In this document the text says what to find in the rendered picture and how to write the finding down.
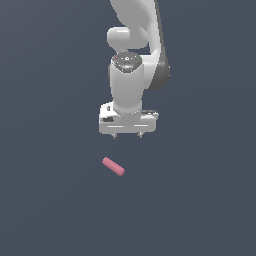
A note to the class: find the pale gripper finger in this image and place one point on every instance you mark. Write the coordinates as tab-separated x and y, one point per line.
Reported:
114	135
140	134

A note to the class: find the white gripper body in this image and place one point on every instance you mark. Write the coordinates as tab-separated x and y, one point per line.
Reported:
126	123

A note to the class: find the pink cylindrical block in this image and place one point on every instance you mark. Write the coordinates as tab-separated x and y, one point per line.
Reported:
113	166

